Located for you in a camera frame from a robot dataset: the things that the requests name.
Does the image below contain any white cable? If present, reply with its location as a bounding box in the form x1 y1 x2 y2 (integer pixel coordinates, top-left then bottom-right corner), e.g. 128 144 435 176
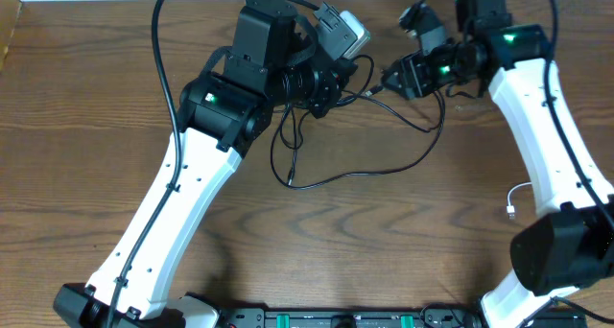
505 180 534 221

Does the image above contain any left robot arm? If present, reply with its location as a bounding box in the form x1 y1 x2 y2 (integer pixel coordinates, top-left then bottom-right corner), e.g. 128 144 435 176
54 0 370 327

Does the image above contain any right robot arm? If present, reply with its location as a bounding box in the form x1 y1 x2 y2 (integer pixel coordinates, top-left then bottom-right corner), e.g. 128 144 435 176
382 0 613 327

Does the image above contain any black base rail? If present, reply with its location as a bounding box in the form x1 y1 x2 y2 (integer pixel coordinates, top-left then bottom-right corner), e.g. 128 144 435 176
210 306 589 328

